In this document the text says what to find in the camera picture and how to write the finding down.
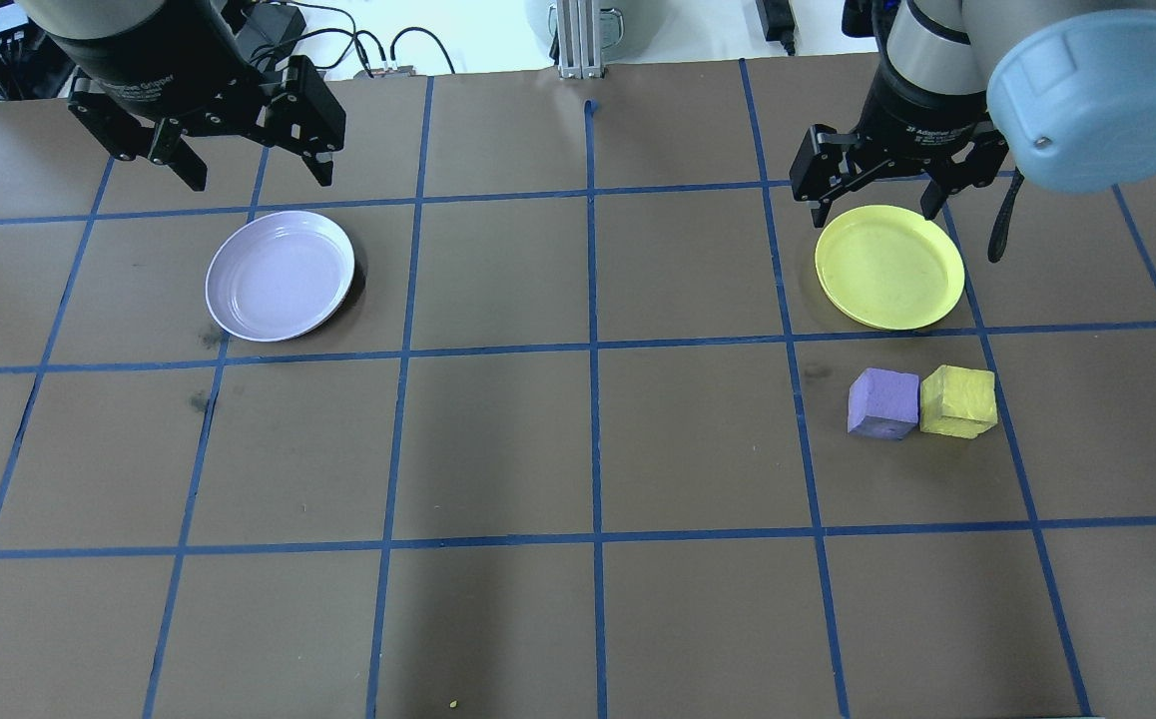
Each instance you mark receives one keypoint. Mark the hub strip with red plugs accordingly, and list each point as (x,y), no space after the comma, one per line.
(390,70)

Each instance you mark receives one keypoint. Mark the yellow plate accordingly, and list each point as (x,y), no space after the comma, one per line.
(887,275)

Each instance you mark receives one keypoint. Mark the purple foam block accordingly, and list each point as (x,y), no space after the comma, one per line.
(882,399)

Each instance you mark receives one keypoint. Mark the yellow foam block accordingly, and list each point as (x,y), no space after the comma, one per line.
(957,399)

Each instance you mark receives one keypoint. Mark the black power brick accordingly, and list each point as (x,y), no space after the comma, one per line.
(284,22)

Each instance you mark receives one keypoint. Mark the purple plate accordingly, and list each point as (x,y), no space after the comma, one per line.
(279,280)

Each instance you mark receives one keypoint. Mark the aluminium frame post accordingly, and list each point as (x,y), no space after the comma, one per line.
(580,40)

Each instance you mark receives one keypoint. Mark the small black power adapter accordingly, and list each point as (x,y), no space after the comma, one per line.
(773,18)

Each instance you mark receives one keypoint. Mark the steel pot with lid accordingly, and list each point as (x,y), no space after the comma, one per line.
(643,18)

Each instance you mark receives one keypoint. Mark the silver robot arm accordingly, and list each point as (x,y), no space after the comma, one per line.
(1087,100)
(99,15)

